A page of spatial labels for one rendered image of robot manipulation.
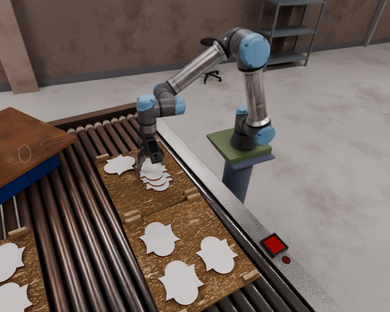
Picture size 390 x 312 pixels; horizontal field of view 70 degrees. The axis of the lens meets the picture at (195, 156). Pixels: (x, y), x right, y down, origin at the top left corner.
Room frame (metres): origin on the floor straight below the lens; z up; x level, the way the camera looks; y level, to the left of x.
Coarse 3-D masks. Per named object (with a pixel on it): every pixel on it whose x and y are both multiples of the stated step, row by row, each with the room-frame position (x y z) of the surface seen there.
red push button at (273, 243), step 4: (272, 236) 0.66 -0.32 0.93; (268, 240) 0.64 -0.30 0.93; (272, 240) 0.64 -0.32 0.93; (276, 240) 0.64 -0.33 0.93; (268, 244) 0.62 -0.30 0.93; (272, 244) 0.62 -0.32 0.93; (276, 244) 0.62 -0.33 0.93; (280, 244) 0.62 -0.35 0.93; (272, 248) 0.60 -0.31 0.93; (276, 248) 0.60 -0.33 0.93; (280, 248) 0.61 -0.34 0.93; (272, 252) 0.59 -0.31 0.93; (276, 252) 0.59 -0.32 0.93
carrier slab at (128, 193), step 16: (160, 144) 1.18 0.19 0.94; (112, 176) 0.92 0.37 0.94; (128, 176) 0.92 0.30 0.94; (176, 176) 0.94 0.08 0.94; (112, 192) 0.82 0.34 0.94; (128, 192) 0.83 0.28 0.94; (144, 192) 0.83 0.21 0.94; (160, 192) 0.84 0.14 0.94; (176, 192) 0.85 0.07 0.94; (128, 208) 0.74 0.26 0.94; (144, 208) 0.75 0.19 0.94; (160, 208) 0.75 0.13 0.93
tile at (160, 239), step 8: (152, 224) 0.66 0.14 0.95; (160, 224) 0.66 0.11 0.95; (152, 232) 0.63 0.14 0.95; (160, 232) 0.63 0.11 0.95; (168, 232) 0.63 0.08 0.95; (144, 240) 0.59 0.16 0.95; (152, 240) 0.59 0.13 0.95; (160, 240) 0.59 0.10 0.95; (168, 240) 0.60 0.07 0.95; (176, 240) 0.60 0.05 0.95; (152, 248) 0.56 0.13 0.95; (160, 248) 0.56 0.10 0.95; (168, 248) 0.56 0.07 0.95; (160, 256) 0.53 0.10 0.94
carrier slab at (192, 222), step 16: (176, 208) 0.76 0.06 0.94; (192, 208) 0.76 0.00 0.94; (208, 208) 0.77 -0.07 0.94; (144, 224) 0.67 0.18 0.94; (176, 224) 0.68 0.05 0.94; (192, 224) 0.68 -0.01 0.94; (208, 224) 0.69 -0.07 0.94; (192, 240) 0.61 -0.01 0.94; (144, 256) 0.53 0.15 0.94; (176, 256) 0.54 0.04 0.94; (192, 256) 0.54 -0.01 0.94; (240, 256) 0.56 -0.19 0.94; (144, 272) 0.47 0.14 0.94; (160, 272) 0.48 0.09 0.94; (208, 272) 0.49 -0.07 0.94; (240, 272) 0.50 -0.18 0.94; (160, 288) 0.42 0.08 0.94; (208, 288) 0.43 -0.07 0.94; (224, 288) 0.44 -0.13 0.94; (160, 304) 0.38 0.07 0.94; (176, 304) 0.38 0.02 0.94; (192, 304) 0.38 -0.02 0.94; (208, 304) 0.39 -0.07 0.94
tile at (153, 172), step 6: (144, 162) 0.99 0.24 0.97; (150, 162) 1.00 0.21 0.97; (144, 168) 0.95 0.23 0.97; (150, 168) 0.95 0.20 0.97; (156, 168) 0.96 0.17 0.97; (162, 168) 0.96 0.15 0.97; (144, 174) 0.91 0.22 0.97; (150, 174) 0.92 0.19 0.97; (156, 174) 0.92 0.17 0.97; (162, 174) 0.92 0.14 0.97; (150, 180) 0.89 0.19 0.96; (156, 180) 0.89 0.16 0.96
